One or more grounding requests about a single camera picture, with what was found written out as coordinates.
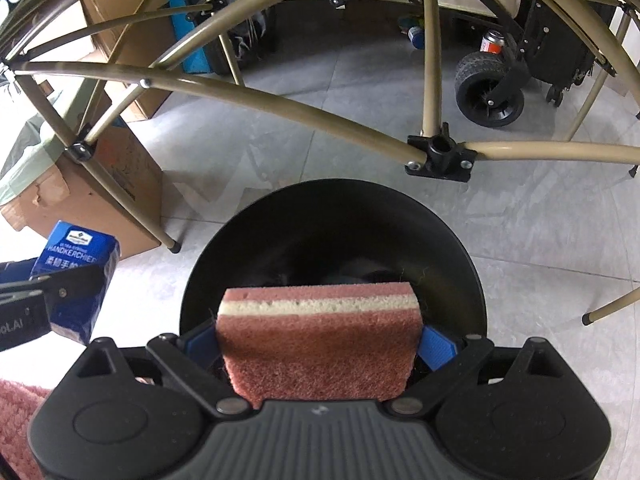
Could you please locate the black round trash bin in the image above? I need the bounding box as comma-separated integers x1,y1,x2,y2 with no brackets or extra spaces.
180,179,487,336

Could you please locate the blue bottle under table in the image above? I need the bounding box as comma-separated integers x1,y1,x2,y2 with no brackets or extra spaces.
407,26,425,50

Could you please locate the tan folding camping table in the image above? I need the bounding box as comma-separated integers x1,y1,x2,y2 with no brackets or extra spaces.
0,0,640,328

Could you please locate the red soda can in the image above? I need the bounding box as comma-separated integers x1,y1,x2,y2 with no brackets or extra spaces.
480,30,504,55

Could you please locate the blue tissue pack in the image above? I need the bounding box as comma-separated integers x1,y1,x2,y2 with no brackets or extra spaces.
30,221,120,346

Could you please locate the red scouring sponge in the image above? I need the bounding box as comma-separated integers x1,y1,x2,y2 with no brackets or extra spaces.
215,283,423,408

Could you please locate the black wheeled cart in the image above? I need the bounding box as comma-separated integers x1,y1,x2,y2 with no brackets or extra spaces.
454,0,596,128

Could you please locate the pink fluffy rug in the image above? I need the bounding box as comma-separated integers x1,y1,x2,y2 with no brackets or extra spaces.
0,379,50,480

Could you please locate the brown cardboard box with bag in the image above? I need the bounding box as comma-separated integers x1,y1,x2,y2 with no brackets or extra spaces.
1,84,163,258

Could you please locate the blue bag under table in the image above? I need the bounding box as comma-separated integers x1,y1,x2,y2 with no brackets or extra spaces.
168,0,213,74

